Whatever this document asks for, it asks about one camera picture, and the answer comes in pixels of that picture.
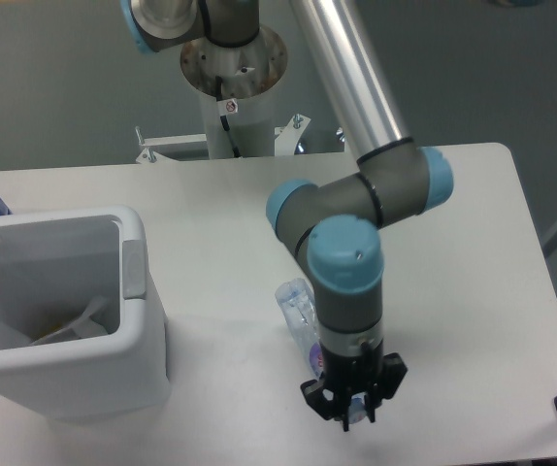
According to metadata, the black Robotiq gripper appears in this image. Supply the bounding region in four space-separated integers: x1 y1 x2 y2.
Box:
300 343 408 432

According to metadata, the crushed clear plastic bottle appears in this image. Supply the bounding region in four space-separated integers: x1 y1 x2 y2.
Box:
275 278 367 426

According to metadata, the white cardboard box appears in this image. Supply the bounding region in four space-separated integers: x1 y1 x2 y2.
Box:
30 296 109 346

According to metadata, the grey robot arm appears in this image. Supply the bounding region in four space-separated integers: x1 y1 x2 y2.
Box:
120 1 453 424

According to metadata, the white trash can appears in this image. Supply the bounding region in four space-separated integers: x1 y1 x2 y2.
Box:
0 206 171 418

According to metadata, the white metal bracket middle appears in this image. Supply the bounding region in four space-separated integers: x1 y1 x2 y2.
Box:
275 114 311 156

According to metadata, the white metal frame left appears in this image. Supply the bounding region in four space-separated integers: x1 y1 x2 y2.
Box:
135 126 209 164

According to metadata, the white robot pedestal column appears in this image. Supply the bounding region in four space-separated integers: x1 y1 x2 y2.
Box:
180 25 288 159

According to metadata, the black cable on pedestal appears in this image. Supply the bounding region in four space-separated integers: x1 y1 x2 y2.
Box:
213 75 243 159

